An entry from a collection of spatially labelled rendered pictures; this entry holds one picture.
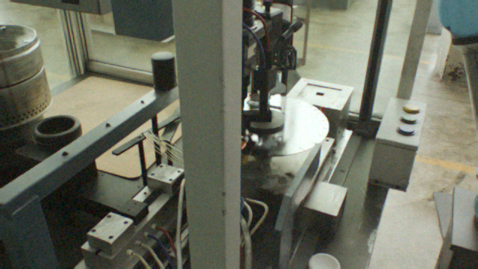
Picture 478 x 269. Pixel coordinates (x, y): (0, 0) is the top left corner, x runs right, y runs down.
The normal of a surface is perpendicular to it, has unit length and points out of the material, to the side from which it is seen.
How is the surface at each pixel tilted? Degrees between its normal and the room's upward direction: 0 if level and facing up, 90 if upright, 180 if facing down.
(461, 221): 0
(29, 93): 90
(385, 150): 90
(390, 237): 0
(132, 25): 90
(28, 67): 90
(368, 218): 0
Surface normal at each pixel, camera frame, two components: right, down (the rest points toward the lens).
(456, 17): -0.72, 0.24
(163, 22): 0.91, 0.22
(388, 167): -0.42, 0.46
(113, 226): 0.00, -0.86
